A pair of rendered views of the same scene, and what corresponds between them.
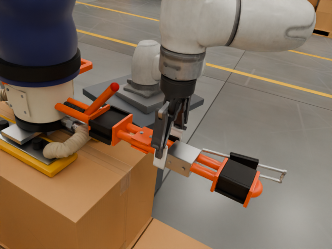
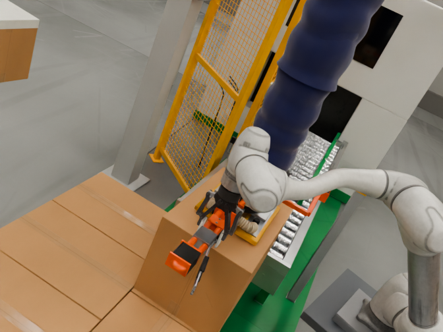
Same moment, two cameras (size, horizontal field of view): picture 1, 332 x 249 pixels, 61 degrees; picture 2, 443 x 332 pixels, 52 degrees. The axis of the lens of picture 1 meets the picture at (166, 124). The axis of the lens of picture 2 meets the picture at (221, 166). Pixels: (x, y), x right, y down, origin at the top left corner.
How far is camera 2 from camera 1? 135 cm
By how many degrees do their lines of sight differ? 66
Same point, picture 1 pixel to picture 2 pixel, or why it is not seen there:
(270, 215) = not seen: outside the picture
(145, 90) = (366, 313)
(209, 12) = (235, 151)
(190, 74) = (223, 181)
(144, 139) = (213, 219)
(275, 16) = (243, 172)
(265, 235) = not seen: outside the picture
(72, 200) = (178, 217)
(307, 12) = (254, 183)
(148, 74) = (381, 302)
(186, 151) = (206, 236)
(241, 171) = (188, 254)
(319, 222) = not seen: outside the picture
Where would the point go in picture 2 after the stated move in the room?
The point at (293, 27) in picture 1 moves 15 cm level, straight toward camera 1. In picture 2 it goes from (244, 184) to (196, 158)
